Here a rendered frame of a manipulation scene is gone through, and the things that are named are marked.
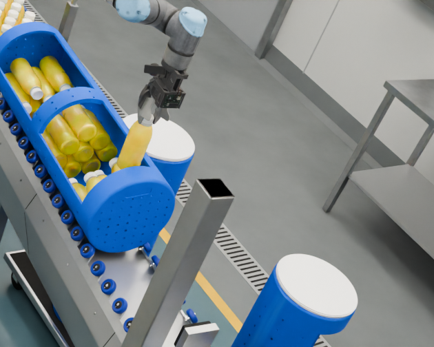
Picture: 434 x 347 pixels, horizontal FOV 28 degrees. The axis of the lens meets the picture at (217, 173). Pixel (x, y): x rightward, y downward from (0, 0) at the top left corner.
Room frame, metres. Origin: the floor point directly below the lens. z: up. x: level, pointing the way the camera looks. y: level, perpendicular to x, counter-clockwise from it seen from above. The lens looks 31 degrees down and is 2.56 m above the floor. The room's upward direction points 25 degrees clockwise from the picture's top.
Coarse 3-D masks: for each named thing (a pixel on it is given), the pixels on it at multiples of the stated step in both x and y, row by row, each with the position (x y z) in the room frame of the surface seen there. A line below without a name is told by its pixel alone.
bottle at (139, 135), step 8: (136, 120) 2.13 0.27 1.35; (136, 128) 2.10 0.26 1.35; (144, 128) 2.10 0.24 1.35; (128, 136) 2.11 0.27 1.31; (136, 136) 2.09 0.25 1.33; (144, 136) 2.10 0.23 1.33; (128, 144) 2.10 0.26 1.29; (136, 144) 2.09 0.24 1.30; (144, 144) 2.10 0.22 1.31; (128, 152) 2.09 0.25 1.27; (136, 152) 2.10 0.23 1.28; (144, 152) 2.12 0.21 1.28; (120, 160) 2.10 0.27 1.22; (128, 160) 2.09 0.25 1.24; (136, 160) 2.10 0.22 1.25; (120, 168) 2.10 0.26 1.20
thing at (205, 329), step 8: (184, 328) 1.73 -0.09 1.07; (192, 328) 1.74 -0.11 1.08; (200, 328) 1.75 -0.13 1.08; (208, 328) 1.76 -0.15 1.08; (216, 328) 1.78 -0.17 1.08; (184, 336) 1.72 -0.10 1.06; (192, 336) 1.72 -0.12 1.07; (200, 336) 1.74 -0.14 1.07; (208, 336) 1.76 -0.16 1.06; (176, 344) 1.72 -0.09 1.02; (184, 344) 1.71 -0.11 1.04; (192, 344) 1.73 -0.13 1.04; (200, 344) 1.75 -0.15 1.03; (208, 344) 1.77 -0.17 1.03
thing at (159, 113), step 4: (156, 108) 2.14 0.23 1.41; (160, 108) 2.13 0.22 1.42; (164, 108) 2.13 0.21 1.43; (156, 112) 2.13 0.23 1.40; (160, 112) 2.14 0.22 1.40; (164, 112) 2.13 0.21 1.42; (168, 112) 2.12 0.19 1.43; (156, 116) 2.13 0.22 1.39; (160, 116) 2.14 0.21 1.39; (164, 116) 2.12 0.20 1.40; (168, 116) 2.11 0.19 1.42; (156, 120) 2.14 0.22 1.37; (168, 120) 2.11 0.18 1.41
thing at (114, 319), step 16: (0, 112) 2.51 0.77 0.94; (0, 128) 2.45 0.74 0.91; (16, 144) 2.39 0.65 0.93; (32, 176) 2.26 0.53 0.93; (48, 208) 2.15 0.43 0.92; (64, 224) 2.09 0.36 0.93; (64, 240) 2.05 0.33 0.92; (80, 240) 2.04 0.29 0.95; (80, 256) 2.00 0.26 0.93; (96, 288) 1.90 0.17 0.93; (112, 320) 1.81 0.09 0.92
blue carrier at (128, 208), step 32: (32, 32) 2.60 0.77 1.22; (0, 64) 2.60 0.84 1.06; (32, 64) 2.69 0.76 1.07; (64, 64) 2.75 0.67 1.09; (64, 96) 2.32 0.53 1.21; (96, 96) 2.37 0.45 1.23; (32, 128) 2.27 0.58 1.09; (128, 128) 2.32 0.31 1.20; (64, 192) 2.08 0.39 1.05; (96, 192) 2.00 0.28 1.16; (128, 192) 2.03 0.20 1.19; (160, 192) 2.10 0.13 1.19; (96, 224) 1.98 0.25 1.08; (128, 224) 2.05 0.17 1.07; (160, 224) 2.13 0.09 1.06
